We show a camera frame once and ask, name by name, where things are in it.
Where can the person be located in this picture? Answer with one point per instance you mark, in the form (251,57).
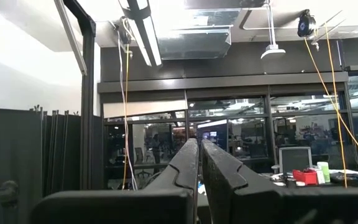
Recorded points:
(156,149)

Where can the dark grey room divider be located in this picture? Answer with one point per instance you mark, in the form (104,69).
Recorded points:
(11,149)

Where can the grey computer monitor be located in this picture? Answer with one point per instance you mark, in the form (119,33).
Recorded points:
(295,160)

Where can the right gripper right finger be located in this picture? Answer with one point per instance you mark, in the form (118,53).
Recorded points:
(228,193)

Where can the metal ventilation duct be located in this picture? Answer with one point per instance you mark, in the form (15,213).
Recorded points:
(194,43)

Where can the white window blind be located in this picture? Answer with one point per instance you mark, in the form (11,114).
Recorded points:
(145,109)

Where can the black aluminium frame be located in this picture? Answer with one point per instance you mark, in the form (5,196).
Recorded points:
(88,124)

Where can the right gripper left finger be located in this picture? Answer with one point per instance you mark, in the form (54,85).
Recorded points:
(166,202)

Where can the long ceiling light fixture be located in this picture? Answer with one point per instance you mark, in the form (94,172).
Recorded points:
(148,37)

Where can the white ceiling mounted device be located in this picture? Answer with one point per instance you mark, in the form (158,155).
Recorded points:
(273,53)

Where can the light green bottle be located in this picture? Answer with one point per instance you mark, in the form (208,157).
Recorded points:
(324,171)

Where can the grey office chair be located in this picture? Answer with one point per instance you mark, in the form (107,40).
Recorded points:
(139,154)

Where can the red storage box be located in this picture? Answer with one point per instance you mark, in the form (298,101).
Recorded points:
(304,178)

